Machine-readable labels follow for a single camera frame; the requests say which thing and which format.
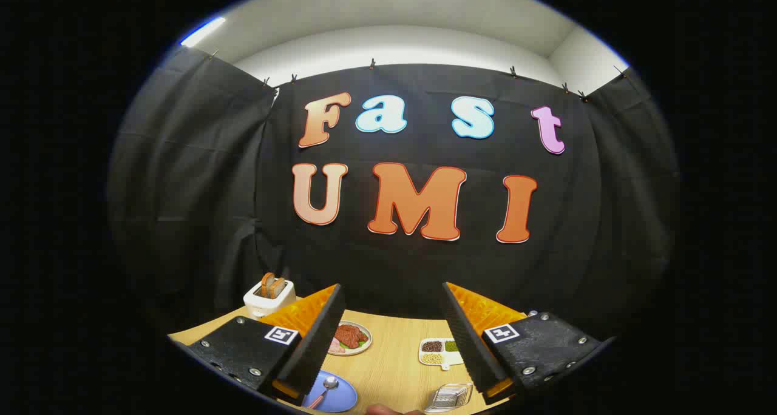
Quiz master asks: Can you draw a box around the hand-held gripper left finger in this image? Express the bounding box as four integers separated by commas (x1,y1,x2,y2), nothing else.
187,283,347,405

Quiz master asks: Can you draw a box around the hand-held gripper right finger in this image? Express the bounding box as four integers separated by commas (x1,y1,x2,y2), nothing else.
441,282,615,400

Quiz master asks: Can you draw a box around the metal spoon with checked handle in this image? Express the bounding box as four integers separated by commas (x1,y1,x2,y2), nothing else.
307,376,341,410

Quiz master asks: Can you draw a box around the oval plate of meat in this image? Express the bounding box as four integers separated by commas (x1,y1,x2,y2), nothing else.
327,321,373,357

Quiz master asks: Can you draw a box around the white divided tray of beans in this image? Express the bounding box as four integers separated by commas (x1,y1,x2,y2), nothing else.
418,337,465,371

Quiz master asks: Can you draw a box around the blue plate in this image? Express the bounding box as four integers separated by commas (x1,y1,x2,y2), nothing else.
302,371,358,413

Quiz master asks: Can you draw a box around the white toaster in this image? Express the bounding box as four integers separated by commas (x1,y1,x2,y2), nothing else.
243,278,296,319

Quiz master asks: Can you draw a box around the brown toast slice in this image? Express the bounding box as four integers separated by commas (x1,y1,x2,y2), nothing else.
261,272,287,299

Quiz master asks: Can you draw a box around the black backdrop cloth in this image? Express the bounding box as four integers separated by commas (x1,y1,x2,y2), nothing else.
106,45,680,343

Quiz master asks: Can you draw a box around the metal wire basket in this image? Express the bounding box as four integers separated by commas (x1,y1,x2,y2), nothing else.
424,383,474,413

